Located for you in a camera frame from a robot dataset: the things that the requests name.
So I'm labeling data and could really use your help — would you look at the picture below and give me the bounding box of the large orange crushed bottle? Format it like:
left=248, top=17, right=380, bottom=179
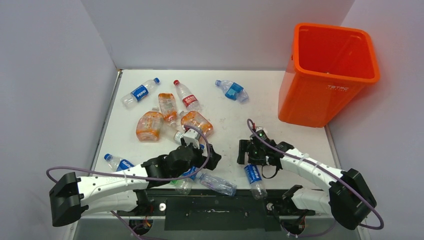
left=179, top=110, right=214, bottom=137

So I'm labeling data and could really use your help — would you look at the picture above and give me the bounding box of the blue cap bottle left edge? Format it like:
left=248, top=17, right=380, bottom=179
left=104, top=153, right=135, bottom=172

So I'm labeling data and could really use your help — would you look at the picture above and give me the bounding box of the red cap water bottle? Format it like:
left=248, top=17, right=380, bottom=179
left=173, top=80, right=202, bottom=112

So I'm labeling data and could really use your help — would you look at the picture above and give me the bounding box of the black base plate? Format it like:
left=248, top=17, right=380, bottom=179
left=117, top=188, right=315, bottom=232

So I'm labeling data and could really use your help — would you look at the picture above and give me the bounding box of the flat orange crushed bottle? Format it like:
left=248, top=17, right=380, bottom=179
left=135, top=106, right=164, bottom=142

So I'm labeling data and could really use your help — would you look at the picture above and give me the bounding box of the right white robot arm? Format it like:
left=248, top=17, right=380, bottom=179
left=237, top=134, right=377, bottom=230

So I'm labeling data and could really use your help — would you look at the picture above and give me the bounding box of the crushed Ganten water bottle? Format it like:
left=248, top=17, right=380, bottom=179
left=196, top=171, right=237, bottom=197

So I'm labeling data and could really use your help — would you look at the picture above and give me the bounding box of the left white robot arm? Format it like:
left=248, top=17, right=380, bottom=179
left=49, top=144, right=222, bottom=227

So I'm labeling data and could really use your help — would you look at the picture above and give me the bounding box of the crushed blue label bottle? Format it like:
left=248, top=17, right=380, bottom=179
left=215, top=80, right=249, bottom=104

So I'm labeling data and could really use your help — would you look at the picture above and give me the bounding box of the crushed orange label bottle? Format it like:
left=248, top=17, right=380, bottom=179
left=158, top=93, right=178, bottom=128

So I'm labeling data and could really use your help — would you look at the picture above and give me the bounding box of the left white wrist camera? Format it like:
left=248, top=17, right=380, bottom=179
left=180, top=128, right=201, bottom=149

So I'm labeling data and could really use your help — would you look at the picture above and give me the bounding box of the clear Pepsi bottle top left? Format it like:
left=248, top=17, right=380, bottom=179
left=120, top=77, right=161, bottom=109

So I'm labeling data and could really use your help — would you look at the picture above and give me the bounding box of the orange plastic bin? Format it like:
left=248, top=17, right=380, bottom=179
left=277, top=22, right=380, bottom=128

